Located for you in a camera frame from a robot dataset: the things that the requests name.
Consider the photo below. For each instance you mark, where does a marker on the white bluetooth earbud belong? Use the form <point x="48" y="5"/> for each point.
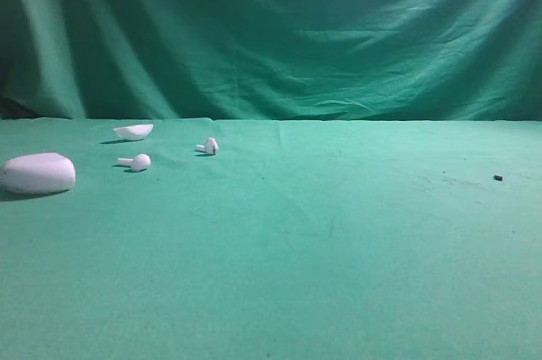
<point x="210" y="147"/>

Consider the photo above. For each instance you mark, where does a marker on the white earbud near case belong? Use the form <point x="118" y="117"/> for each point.
<point x="138" y="163"/>

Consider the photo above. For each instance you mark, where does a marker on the white earbud case lid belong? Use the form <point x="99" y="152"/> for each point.
<point x="133" y="132"/>

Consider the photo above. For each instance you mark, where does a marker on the white earbud case base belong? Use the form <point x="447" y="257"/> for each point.
<point x="38" y="174"/>

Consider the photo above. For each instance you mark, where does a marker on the green table cloth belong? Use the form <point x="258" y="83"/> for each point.
<point x="297" y="240"/>

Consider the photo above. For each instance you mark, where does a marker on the green backdrop cloth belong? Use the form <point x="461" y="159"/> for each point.
<point x="271" y="59"/>

